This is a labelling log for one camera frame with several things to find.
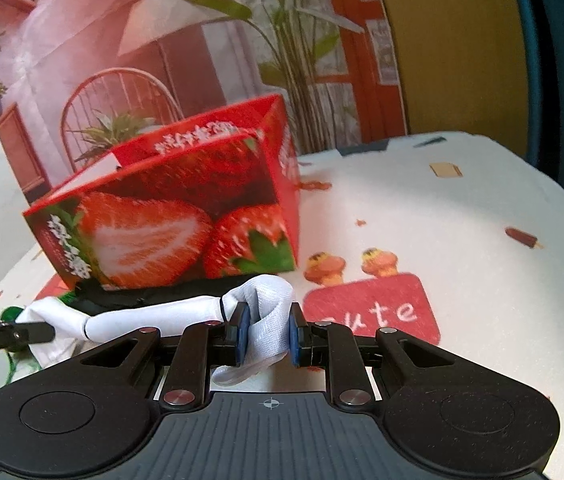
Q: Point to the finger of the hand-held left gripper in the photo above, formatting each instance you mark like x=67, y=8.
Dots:
x=26, y=332

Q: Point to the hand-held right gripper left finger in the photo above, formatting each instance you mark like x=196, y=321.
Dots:
x=242, y=334

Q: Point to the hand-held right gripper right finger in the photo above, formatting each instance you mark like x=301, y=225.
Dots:
x=295, y=334

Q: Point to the white cloth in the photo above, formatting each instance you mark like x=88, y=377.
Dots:
x=272, y=320

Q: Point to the red strawberry cardboard box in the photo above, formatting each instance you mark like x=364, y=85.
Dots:
x=161, y=210

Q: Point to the green fabric item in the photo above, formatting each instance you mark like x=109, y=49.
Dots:
x=11, y=313

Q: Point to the printed white tablecloth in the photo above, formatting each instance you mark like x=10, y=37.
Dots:
x=462, y=235

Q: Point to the printed room backdrop cloth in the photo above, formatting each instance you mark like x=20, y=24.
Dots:
x=211, y=60

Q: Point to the yellow wooden panel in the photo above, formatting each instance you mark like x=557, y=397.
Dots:
x=462, y=60

